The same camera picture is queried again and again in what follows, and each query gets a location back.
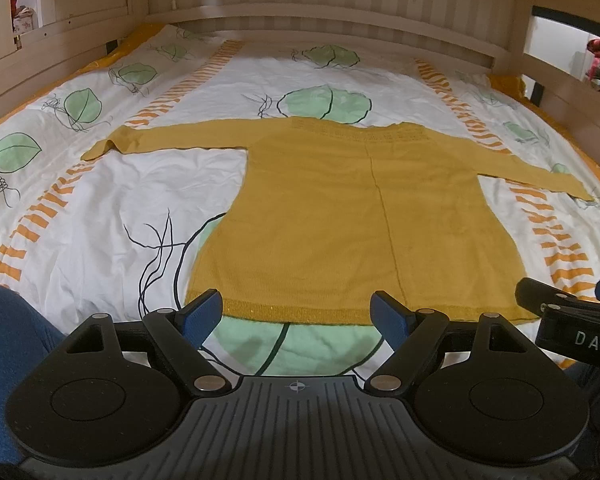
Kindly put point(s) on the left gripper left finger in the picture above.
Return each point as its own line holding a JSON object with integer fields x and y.
{"x": 177, "y": 337}

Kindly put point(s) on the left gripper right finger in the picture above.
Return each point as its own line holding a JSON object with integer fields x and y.
{"x": 414, "y": 337}

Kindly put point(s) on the mustard yellow knit sweater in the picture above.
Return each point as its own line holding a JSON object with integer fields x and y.
{"x": 329, "y": 213}

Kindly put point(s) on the blue trouser leg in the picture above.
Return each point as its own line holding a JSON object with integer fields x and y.
{"x": 26, "y": 338}

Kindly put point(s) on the beige wooden bed frame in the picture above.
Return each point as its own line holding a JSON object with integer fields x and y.
{"x": 300, "y": 15}

